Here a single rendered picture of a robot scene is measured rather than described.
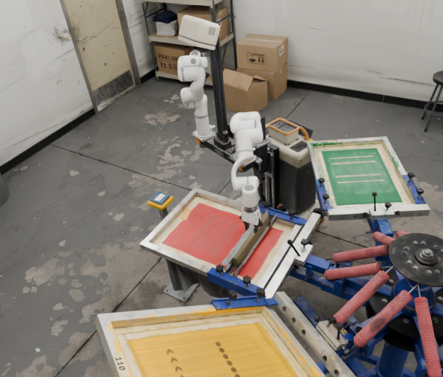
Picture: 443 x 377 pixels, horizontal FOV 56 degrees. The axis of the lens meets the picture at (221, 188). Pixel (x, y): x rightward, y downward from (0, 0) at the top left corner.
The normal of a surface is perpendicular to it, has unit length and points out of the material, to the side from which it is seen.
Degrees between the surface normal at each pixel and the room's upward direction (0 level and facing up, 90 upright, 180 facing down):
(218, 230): 0
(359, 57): 90
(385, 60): 90
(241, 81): 48
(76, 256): 0
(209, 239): 0
